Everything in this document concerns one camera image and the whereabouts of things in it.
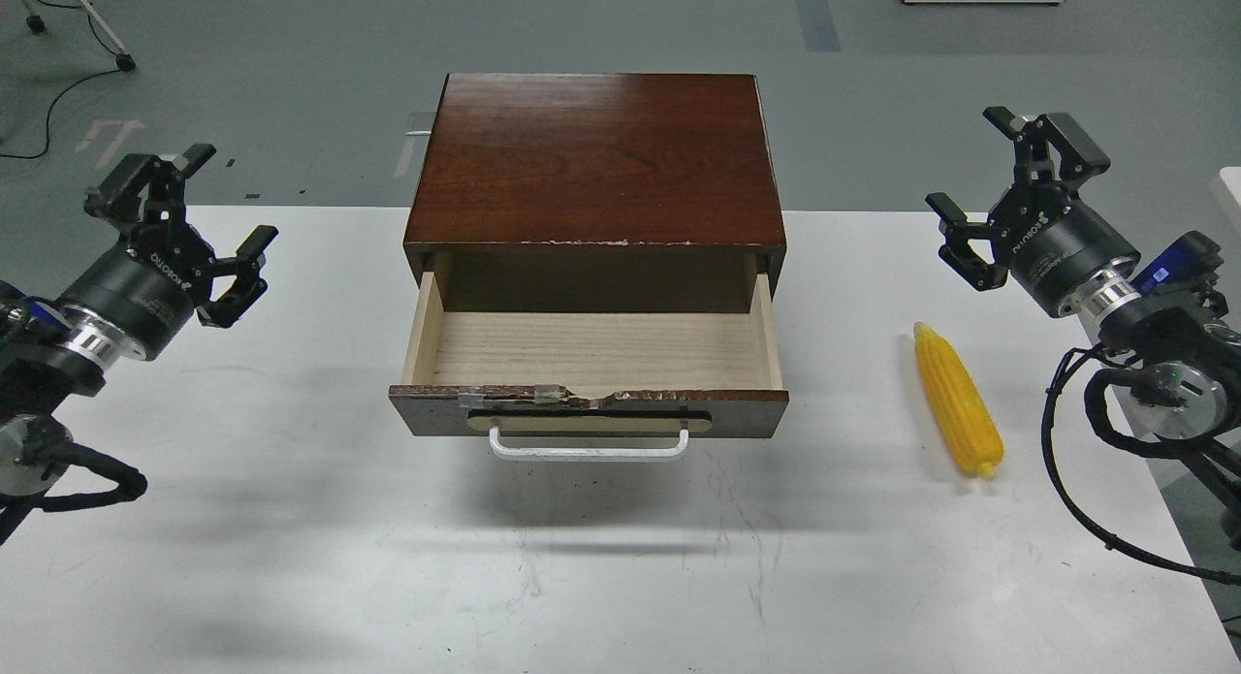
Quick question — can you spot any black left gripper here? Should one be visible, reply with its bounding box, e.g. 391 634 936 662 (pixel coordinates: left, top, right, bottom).
56 144 278 361

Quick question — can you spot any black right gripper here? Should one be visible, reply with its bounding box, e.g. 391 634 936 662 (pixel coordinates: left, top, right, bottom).
925 107 1140 319

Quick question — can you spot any yellow toy corn cob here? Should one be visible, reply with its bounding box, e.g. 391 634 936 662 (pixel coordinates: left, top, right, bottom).
913 321 1004 479

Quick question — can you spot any wooden drawer with white handle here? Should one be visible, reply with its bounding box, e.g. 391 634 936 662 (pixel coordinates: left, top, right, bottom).
387 267 791 463

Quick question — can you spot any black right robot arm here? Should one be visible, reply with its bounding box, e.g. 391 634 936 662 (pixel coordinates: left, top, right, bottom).
926 107 1240 547

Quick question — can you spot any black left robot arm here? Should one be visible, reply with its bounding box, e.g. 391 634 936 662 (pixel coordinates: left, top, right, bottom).
1 144 276 537

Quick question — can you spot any dark wooden drawer cabinet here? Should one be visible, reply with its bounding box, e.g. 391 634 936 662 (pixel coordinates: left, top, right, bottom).
402 73 787 289

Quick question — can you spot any wheeled stand legs background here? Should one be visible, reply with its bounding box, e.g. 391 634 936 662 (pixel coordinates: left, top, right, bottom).
19 0 137 72

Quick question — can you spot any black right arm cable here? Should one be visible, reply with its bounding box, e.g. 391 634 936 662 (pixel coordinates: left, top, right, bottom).
1041 346 1241 587

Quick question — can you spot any black floor cable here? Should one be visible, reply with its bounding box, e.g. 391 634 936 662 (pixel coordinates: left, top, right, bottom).
0 0 119 160

